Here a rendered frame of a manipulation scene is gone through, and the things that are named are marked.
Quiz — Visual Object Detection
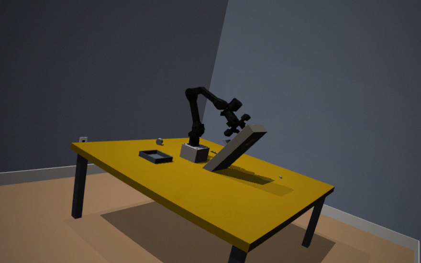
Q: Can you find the beige flat panel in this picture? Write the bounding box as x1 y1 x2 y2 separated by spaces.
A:
202 124 267 172

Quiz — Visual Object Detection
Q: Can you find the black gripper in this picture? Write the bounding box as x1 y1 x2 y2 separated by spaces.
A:
224 114 251 137

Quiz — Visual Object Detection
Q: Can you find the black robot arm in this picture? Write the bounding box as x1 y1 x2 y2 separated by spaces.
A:
185 87 242 147

